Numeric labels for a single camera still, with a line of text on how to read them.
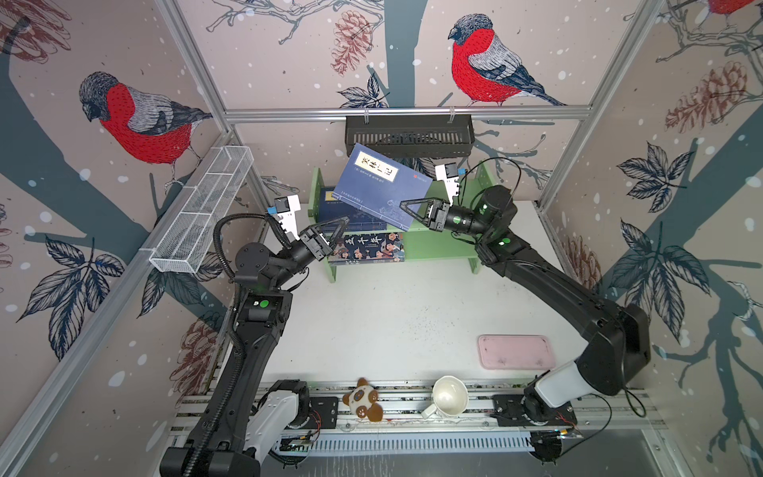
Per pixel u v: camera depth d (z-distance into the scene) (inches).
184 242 75.9
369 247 35.5
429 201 24.6
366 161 24.5
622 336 16.7
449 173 23.8
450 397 29.6
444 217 23.0
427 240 37.4
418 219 24.9
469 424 28.7
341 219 22.9
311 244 21.4
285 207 22.1
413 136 41.9
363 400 28.7
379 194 24.8
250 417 21.7
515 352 32.3
